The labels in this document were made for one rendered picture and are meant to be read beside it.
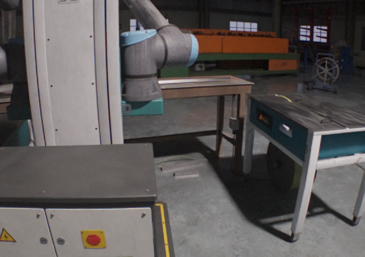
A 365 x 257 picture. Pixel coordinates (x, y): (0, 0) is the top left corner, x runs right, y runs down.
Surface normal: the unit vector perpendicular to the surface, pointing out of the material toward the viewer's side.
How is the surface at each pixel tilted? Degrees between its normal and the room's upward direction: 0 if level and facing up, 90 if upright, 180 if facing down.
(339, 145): 90
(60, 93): 90
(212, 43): 90
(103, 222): 90
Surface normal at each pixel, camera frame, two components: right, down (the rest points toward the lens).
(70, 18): 0.12, 0.29
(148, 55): 0.58, 0.24
